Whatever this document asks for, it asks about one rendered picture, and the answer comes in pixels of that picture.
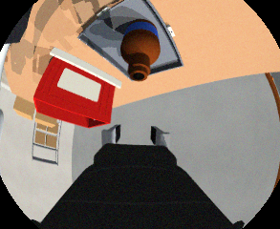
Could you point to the red crate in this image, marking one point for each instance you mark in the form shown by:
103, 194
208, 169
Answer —
80, 94

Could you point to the brown bottle with blue label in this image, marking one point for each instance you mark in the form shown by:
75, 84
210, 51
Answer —
140, 48

